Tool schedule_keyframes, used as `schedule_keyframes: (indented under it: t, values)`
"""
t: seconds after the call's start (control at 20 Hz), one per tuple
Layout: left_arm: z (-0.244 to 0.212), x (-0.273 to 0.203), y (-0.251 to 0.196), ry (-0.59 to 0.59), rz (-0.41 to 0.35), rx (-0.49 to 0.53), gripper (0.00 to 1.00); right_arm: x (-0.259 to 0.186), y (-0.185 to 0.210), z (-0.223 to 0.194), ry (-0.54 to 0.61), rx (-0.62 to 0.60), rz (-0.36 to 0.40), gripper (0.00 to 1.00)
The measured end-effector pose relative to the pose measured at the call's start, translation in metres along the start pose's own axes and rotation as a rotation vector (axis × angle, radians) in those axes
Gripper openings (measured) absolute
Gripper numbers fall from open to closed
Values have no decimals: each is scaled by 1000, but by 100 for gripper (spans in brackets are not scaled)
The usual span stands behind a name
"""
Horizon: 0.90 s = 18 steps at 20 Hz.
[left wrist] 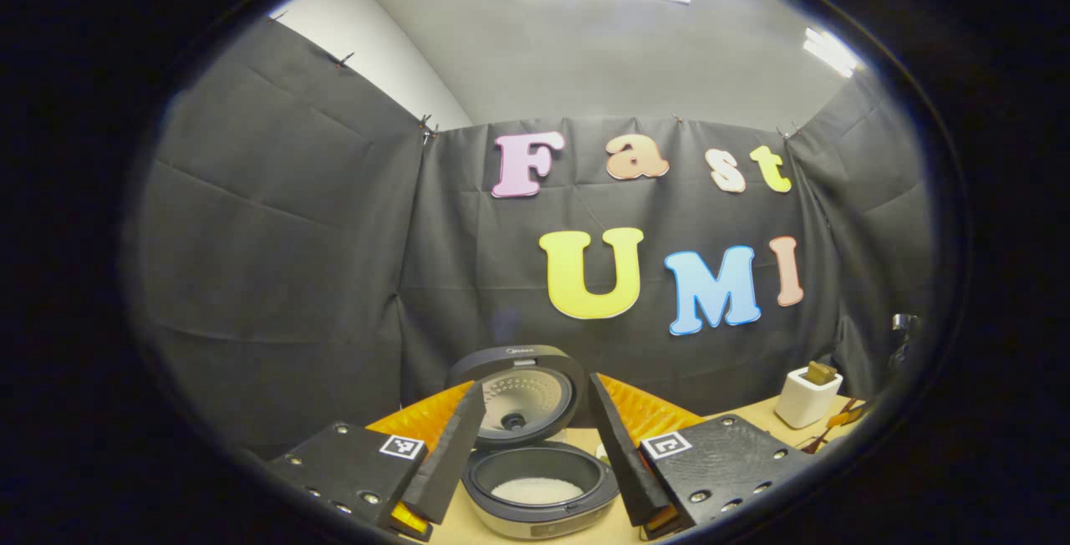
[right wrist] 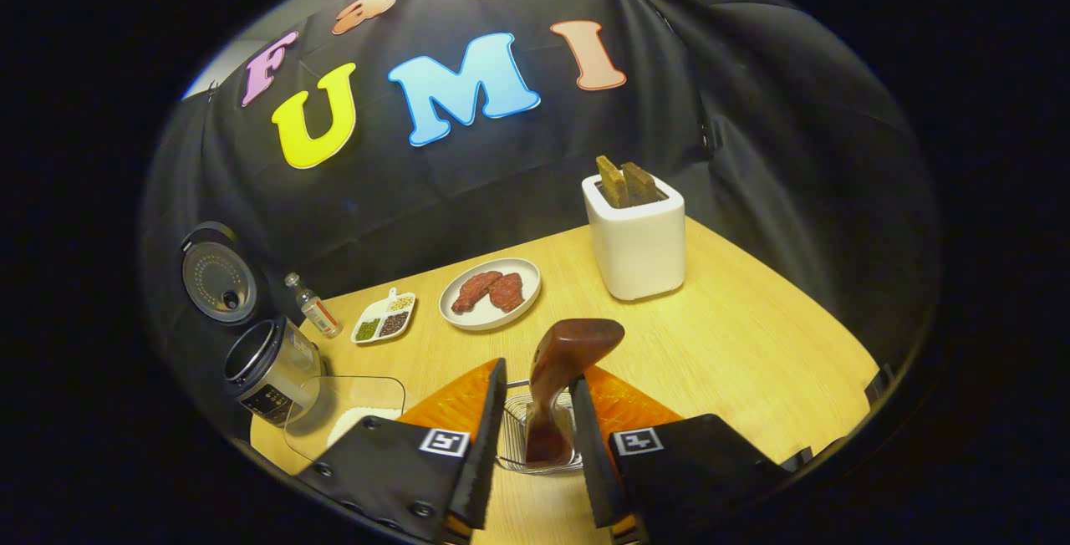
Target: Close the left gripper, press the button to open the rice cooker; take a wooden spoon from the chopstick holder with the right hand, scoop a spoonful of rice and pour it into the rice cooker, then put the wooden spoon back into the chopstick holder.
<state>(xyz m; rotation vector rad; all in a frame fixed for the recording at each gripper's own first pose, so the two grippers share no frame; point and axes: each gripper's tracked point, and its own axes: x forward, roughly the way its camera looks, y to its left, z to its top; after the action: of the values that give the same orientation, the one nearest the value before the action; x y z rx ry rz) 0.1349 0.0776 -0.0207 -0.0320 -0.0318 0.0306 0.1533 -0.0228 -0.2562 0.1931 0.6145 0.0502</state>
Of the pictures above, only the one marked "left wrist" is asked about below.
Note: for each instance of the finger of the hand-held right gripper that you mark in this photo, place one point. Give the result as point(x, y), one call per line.
point(857, 415)

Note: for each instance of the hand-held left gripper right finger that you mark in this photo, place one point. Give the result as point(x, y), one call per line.
point(619, 461)

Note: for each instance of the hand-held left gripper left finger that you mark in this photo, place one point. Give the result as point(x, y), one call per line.
point(456, 453)

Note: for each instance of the brown wooden spoon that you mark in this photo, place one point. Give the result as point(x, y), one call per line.
point(836, 421)

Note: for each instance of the white rice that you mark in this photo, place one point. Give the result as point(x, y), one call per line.
point(537, 491)

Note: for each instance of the black silver rice cooker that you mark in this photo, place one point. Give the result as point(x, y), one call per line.
point(527, 399)

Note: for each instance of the white toaster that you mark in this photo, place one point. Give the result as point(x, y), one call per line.
point(804, 403)

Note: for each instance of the brown bread slice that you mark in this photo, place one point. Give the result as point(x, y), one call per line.
point(821, 373)

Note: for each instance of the black backdrop cloth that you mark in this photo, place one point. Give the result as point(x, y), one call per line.
point(292, 236)

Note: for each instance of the small ceiling light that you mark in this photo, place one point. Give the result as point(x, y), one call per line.
point(832, 52)

